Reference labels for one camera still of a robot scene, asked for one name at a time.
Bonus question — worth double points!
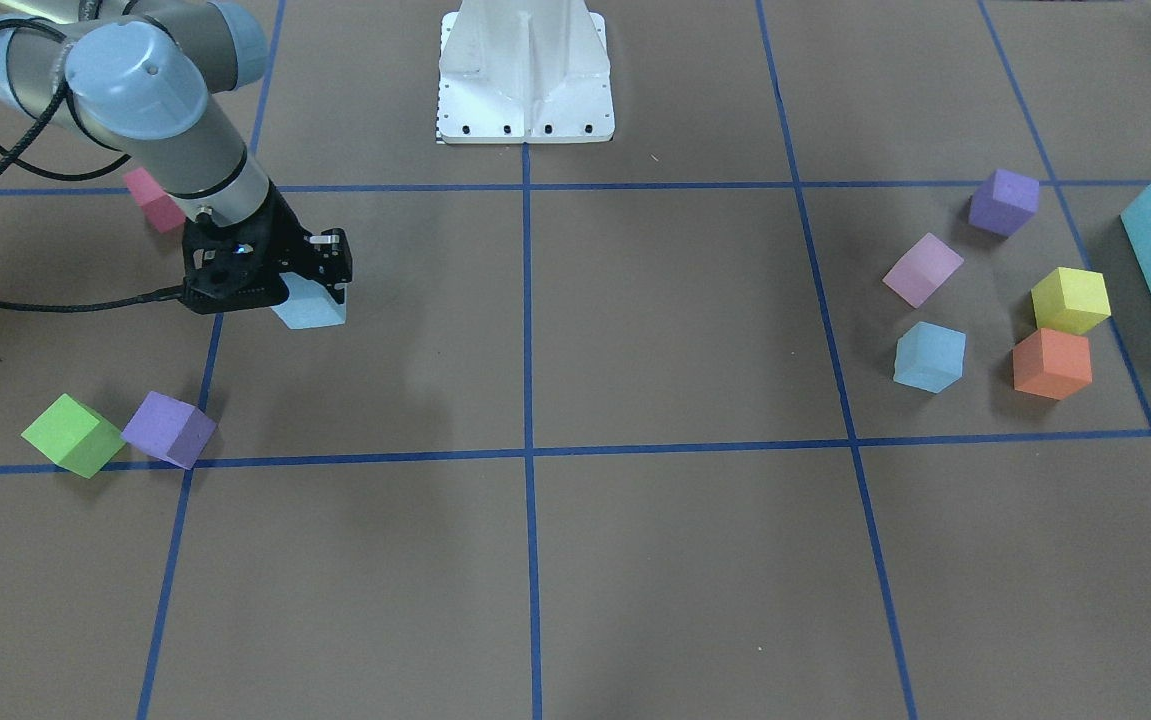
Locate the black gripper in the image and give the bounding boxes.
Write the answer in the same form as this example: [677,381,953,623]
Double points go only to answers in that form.
[181,184,355,314]

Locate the light blue foam block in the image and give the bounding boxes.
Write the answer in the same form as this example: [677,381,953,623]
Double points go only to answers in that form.
[892,322,967,393]
[272,273,346,331]

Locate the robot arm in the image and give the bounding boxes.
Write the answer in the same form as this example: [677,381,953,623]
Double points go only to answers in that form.
[0,1,355,329]

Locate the magenta foam block far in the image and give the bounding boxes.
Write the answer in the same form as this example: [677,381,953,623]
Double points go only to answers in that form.
[122,167,186,233]

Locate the purple foam block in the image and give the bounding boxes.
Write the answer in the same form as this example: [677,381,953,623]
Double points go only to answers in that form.
[967,168,1041,237]
[121,391,218,470]

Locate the green foam block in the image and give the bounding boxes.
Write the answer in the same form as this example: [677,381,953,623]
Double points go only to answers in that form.
[21,393,124,478]

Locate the light pink foam block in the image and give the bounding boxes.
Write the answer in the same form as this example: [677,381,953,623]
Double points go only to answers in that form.
[882,233,965,307]

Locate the orange foam block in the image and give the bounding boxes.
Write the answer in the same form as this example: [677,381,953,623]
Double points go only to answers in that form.
[1011,328,1093,400]

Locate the yellow foam block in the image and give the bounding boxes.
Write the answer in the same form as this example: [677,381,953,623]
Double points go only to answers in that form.
[1029,266,1113,334]

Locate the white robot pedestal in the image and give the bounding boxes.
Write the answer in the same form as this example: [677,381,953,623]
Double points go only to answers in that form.
[435,1,616,145]

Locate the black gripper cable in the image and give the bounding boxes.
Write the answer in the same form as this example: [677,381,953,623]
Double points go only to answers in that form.
[0,18,186,313]

